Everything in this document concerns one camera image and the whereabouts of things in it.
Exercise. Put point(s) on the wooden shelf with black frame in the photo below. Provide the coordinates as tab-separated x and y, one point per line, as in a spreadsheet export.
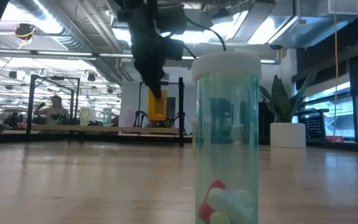
104	129

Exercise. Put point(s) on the pale green tablet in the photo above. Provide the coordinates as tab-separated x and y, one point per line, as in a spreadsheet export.
219	218

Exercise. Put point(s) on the black cabinet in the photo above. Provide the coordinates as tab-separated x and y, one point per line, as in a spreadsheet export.
264	130

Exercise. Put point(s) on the person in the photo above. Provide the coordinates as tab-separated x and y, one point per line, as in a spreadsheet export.
54	109

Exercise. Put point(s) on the black background gantry frame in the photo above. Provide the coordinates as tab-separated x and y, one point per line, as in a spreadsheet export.
172	83

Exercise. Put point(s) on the large orange medicine bottle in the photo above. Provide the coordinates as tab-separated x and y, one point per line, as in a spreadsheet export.
158	109

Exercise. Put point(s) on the red pill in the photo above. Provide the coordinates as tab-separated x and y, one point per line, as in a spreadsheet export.
206	207

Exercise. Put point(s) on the teal pill-filled medicine bottle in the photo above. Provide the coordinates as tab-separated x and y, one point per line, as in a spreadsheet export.
227	124

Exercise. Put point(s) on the black perforated panel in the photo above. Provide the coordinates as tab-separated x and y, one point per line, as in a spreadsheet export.
314	126

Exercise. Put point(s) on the small red object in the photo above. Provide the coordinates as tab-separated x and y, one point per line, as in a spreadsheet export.
334	139

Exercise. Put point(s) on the small pink medicine bottle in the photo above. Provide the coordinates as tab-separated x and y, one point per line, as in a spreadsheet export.
129	118

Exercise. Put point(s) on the white oblong tablet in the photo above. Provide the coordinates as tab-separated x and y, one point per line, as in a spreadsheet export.
228	202

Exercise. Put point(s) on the snake plant in white pot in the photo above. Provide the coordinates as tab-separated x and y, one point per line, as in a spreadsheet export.
287	135

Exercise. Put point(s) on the black background robot arms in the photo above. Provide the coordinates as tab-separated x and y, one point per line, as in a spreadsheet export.
140	117

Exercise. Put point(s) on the white suspended light rail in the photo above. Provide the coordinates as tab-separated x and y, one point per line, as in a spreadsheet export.
73	53

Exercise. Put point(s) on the white ceiling box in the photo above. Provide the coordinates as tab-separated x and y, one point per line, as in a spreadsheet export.
337	7

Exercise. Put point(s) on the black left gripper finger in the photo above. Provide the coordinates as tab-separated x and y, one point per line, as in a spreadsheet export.
152	74

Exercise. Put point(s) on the silver rectangular air duct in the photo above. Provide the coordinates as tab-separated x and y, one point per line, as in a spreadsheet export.
306	31

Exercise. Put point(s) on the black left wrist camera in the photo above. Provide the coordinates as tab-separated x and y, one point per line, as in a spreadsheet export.
172	20

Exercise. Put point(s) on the small teal medicine bottle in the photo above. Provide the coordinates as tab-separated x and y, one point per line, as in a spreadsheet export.
107	117

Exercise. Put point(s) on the black aluminium table frame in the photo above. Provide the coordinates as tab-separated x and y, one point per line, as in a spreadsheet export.
337	145

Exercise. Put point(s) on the silver ventilation duct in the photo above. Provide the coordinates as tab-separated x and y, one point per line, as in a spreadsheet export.
73	34

